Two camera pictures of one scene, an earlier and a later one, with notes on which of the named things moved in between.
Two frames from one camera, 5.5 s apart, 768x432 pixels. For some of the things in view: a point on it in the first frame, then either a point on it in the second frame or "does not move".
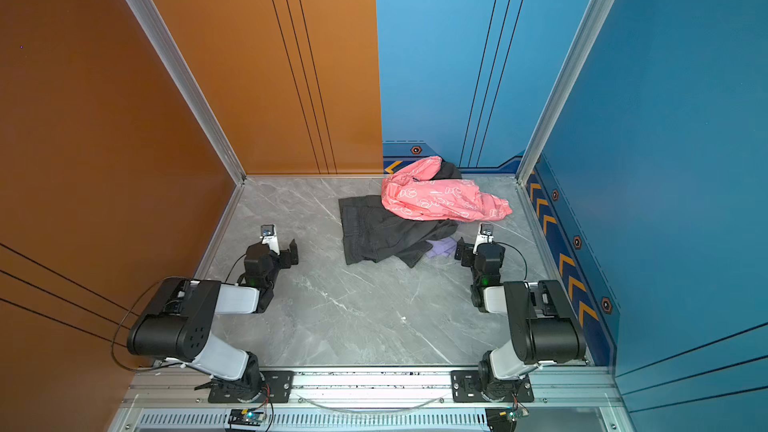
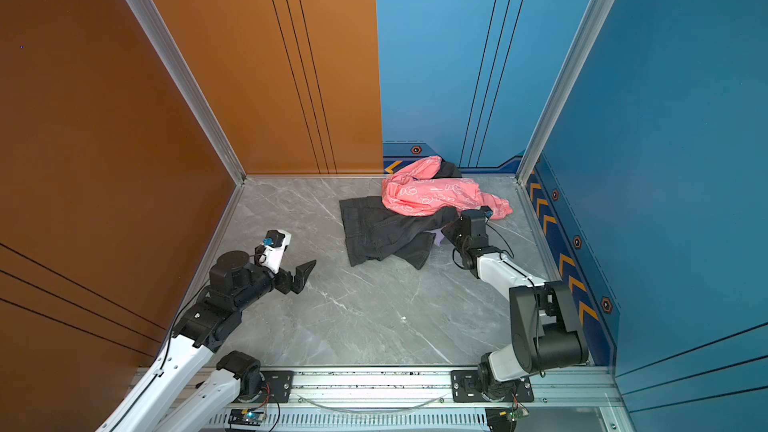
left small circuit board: x=247 y=416 does not move
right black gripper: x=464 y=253 -> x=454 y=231
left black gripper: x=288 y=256 -> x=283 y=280
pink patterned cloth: x=410 y=191 does not move
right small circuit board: x=501 y=419 does not move
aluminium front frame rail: x=373 y=400 does not move
